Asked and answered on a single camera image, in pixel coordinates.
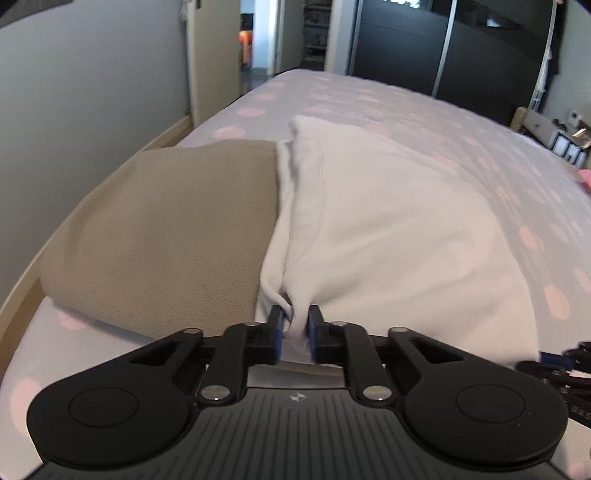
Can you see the black sliding wardrobe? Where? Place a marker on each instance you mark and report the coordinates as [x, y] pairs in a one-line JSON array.
[[486, 56]]

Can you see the white bedside shelf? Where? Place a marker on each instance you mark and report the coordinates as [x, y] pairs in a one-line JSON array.
[[571, 143]]

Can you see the white cream sweatshirt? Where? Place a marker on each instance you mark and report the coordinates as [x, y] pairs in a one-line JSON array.
[[378, 234]]

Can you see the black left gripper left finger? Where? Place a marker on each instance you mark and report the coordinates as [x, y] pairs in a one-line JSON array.
[[134, 407]]

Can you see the cream room door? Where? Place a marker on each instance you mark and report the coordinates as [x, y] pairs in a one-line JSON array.
[[212, 28]]

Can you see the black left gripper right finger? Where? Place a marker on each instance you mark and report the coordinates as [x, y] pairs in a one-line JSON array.
[[461, 408]]

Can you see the pink pillow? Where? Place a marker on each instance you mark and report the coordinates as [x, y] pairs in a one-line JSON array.
[[584, 176]]

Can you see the folded beige garment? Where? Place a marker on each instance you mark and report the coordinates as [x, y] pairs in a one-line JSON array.
[[174, 238]]

